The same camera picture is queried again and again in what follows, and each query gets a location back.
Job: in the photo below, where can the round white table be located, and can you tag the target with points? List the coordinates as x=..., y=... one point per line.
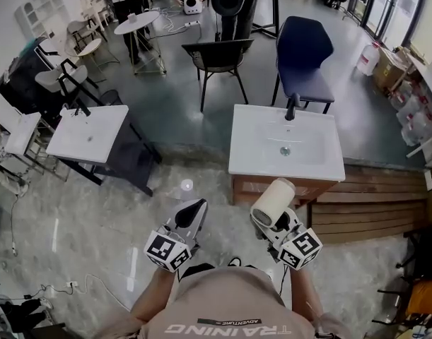
x=136, y=23

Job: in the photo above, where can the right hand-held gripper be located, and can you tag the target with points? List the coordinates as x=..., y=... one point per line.
x=300, y=247

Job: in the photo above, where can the person's beige shirt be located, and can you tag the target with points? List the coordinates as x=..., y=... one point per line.
x=226, y=306

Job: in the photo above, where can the white chair with black frame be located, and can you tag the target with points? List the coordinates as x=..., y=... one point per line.
x=65, y=76
x=49, y=49

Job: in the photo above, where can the beige round chair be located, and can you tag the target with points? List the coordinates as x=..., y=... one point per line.
x=90, y=46

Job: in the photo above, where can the person's shoe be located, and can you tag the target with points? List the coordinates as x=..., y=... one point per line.
x=234, y=261

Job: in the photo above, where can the small white side table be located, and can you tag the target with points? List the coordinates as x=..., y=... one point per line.
x=23, y=132

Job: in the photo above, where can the white shelf unit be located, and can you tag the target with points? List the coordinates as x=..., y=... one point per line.
x=42, y=9

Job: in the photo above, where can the clear water jug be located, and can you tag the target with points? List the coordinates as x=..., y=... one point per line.
x=368, y=58

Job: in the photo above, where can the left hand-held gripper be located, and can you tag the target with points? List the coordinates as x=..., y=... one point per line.
x=166, y=249

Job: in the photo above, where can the metal sink drain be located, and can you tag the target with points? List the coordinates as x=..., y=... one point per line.
x=285, y=151

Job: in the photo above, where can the person's right forearm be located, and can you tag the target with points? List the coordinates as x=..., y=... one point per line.
x=305, y=291

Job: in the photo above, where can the white floor power strip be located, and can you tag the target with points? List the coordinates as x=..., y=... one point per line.
x=71, y=284

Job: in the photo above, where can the white round device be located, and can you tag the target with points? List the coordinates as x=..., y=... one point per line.
x=193, y=4

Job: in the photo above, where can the wooden step platform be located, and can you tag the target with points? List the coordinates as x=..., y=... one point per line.
x=371, y=207

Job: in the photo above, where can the small black faucet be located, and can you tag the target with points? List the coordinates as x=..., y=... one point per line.
x=82, y=108

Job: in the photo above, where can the white cup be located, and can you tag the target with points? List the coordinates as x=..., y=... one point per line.
x=132, y=17

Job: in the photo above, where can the cardboard box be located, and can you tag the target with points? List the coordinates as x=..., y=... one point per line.
x=387, y=69

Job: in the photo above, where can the orange chair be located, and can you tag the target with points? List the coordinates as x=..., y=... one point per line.
x=426, y=295

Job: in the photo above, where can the person's left forearm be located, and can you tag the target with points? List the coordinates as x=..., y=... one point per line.
x=150, y=298

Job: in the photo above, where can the wooden sink cabinet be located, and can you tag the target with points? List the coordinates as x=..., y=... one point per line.
x=251, y=189

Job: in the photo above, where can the blue chair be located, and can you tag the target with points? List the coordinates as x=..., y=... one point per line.
x=302, y=58

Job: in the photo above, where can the black standing machine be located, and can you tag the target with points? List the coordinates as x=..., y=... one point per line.
x=231, y=2

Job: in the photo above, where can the small white sink counter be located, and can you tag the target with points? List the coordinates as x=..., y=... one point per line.
x=95, y=143

